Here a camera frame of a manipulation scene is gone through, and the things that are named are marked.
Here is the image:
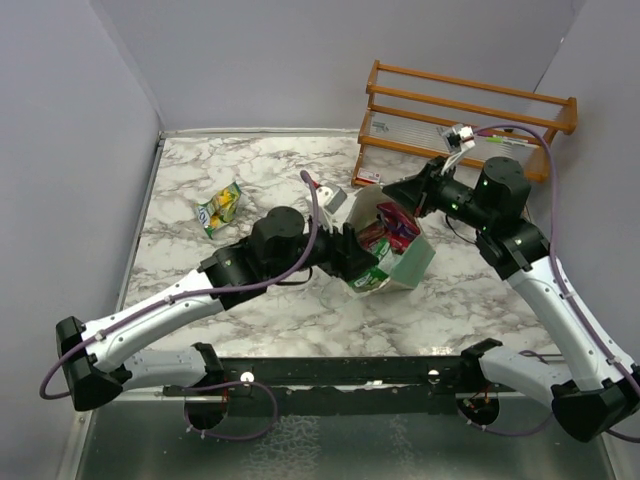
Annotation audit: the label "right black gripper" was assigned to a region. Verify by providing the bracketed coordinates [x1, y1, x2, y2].
[382, 155, 494, 232]

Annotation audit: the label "markers on shelf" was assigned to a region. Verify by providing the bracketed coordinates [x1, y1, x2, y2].
[479, 133, 532, 147]

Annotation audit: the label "green white paper bag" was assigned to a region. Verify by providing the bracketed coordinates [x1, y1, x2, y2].
[320, 185, 435, 309]

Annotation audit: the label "red white small box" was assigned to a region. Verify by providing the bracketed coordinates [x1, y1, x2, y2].
[356, 168, 381, 183]

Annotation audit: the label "red snack packet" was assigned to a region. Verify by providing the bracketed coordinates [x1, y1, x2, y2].
[376, 201, 421, 254]

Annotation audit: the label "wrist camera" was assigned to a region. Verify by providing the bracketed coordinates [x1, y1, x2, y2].
[312, 181, 347, 230]
[438, 124, 475, 175]

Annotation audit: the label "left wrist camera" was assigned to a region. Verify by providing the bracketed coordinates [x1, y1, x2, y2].
[312, 181, 347, 230]

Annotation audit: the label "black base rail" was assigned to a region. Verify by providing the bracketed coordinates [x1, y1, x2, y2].
[162, 339, 519, 419]

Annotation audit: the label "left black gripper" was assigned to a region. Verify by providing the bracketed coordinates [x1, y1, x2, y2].
[266, 208, 378, 280]

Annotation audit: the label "wooden shelf rack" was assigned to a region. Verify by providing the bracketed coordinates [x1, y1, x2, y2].
[351, 60, 578, 186]

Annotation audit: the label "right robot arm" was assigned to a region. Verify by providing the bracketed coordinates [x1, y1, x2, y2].
[383, 157, 639, 442]

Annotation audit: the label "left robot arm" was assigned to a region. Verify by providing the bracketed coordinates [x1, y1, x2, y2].
[56, 206, 378, 412]

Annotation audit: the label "yellow green snack packet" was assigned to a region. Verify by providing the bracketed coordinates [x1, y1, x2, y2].
[194, 182, 242, 239]

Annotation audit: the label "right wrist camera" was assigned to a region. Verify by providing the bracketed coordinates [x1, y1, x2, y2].
[438, 124, 475, 175]

